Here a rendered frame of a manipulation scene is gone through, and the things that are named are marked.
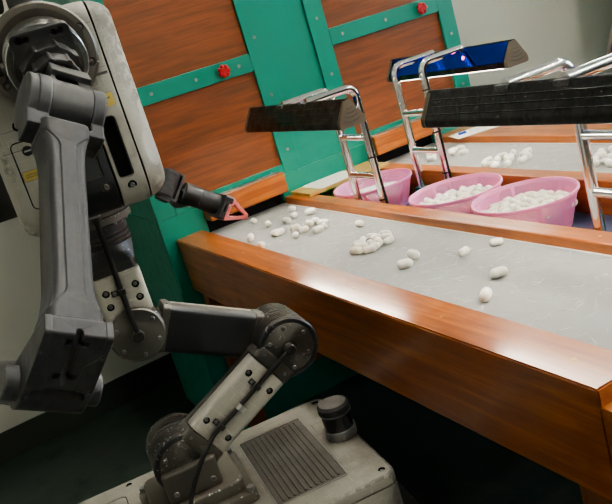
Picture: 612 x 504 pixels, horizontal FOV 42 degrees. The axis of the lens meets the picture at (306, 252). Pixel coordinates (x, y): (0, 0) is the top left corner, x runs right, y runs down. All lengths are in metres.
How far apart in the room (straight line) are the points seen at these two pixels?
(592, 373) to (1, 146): 0.94
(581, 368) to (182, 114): 1.81
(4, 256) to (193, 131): 1.06
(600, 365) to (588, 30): 3.96
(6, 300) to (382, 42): 1.79
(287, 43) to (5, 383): 2.11
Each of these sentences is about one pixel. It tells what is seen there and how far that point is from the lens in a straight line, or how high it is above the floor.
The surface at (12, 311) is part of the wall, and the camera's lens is 3.42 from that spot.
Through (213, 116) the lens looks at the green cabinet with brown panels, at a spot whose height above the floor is 1.11.
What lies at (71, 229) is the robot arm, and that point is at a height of 1.18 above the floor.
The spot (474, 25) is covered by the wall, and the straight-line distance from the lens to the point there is 4.43.
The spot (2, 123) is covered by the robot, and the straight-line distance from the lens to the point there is 1.33.
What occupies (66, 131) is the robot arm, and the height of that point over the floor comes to 1.28.
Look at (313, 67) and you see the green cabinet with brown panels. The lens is 2.88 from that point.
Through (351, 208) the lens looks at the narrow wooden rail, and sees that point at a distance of 2.40.
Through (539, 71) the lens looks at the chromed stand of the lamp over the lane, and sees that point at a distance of 1.59.
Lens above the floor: 1.32
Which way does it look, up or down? 16 degrees down
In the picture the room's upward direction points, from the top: 17 degrees counter-clockwise
